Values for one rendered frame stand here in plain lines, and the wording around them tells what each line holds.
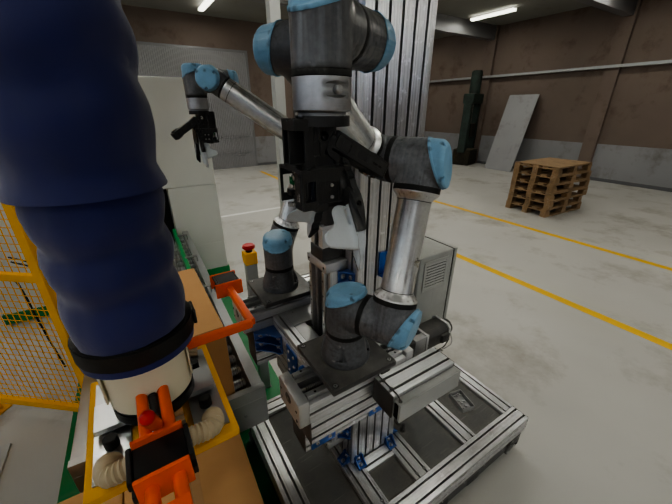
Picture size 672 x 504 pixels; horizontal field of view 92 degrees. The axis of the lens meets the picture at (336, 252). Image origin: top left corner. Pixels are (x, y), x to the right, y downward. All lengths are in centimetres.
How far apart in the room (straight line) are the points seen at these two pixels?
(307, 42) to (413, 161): 45
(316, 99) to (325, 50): 5
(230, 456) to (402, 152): 122
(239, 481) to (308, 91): 127
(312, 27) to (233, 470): 135
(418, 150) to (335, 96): 41
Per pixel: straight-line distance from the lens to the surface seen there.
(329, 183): 44
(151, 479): 67
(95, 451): 94
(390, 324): 83
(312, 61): 42
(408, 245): 81
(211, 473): 146
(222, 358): 145
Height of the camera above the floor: 173
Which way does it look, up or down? 24 degrees down
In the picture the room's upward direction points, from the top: straight up
